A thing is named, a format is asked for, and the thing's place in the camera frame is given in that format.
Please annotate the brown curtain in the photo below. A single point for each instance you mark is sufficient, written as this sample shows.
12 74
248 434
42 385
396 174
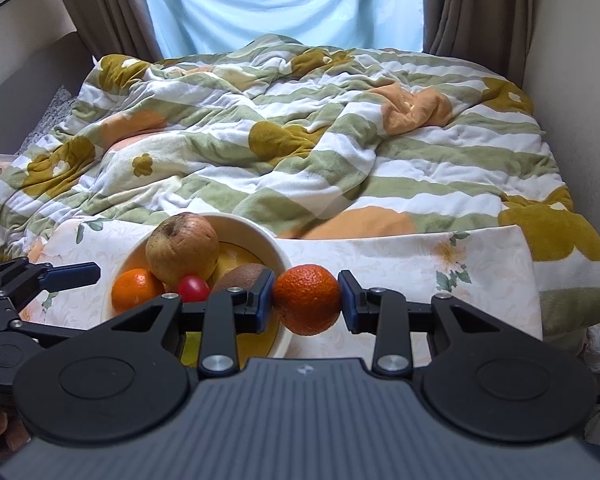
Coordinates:
475 15
115 5

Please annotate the red cherry tomato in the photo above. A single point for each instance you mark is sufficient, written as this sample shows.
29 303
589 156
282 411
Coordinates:
194 289

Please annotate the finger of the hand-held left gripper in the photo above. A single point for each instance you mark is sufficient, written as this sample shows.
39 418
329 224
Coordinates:
45 331
75 274

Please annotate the grey patterned bedsheet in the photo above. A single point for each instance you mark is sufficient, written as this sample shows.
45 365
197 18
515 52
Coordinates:
52 112

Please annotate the cream bowl with yellow inside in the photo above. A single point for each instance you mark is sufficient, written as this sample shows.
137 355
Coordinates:
260 242

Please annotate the yellow wrinkled apple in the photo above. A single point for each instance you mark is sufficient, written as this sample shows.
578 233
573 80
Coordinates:
182 247

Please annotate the grey headboard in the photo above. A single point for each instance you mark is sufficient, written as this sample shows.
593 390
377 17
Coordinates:
25 75

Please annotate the brown kiwi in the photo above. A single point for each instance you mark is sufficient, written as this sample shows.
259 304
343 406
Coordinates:
240 277

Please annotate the striped floral blanket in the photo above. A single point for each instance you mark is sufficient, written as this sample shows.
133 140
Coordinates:
305 135

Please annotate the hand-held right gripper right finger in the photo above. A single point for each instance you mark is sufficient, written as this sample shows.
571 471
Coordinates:
344 300

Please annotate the light blue sheer curtain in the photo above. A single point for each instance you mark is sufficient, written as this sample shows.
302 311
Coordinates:
280 0

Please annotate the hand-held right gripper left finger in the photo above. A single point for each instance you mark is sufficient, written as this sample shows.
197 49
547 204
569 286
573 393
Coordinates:
266 300

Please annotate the white box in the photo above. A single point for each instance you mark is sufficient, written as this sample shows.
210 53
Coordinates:
1 165

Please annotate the floral white tablecloth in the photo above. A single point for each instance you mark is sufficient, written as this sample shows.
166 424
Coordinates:
405 270

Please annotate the orange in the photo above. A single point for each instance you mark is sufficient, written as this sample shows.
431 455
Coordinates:
306 300
135 290

